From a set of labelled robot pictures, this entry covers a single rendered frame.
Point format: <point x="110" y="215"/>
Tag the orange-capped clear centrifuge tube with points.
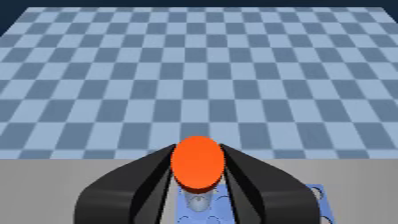
<point x="197" y="165"/>

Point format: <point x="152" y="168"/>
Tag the blue tube rack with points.
<point x="209" y="208"/>

